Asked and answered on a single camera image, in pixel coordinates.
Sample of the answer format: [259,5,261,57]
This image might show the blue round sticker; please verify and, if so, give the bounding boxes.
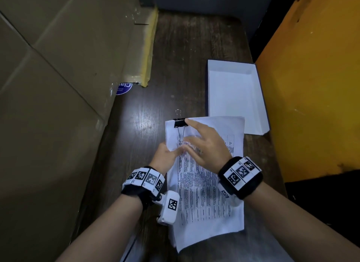
[115,82,133,96]

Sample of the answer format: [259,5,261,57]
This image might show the orange cardboard panel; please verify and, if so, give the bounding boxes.
[254,0,360,184]

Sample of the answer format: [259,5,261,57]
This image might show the person's right forearm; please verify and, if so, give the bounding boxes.
[243,181,360,262]

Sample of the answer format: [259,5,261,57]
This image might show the black marker band right wrist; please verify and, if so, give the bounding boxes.
[218,156,264,200]

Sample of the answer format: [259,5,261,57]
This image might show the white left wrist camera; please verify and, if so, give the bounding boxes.
[154,190,180,226]

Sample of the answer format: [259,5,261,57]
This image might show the person's left forearm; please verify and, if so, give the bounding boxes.
[56,194,144,262]

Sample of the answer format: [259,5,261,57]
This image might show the black marker band left wrist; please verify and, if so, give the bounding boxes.
[121,166,166,210]

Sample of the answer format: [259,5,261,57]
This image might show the white box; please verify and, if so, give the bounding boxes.
[207,59,270,136]

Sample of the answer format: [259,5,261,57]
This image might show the black binder clip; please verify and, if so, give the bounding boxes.
[173,109,189,143]

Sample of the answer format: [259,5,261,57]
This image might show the person's right hand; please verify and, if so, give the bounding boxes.
[180,118,234,175]

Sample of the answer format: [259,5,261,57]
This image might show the stack of printed paper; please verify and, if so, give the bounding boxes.
[165,116,245,253]

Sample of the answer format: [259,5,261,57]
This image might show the person's left hand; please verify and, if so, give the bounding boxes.
[149,142,186,175]

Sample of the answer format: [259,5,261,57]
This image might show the large brown cardboard box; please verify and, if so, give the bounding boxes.
[0,0,159,262]

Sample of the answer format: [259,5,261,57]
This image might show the black left camera cable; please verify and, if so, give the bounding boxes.
[123,230,138,262]

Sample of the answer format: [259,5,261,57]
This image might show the black marker band wrist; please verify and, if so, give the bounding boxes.
[121,166,166,210]
[218,156,264,200]

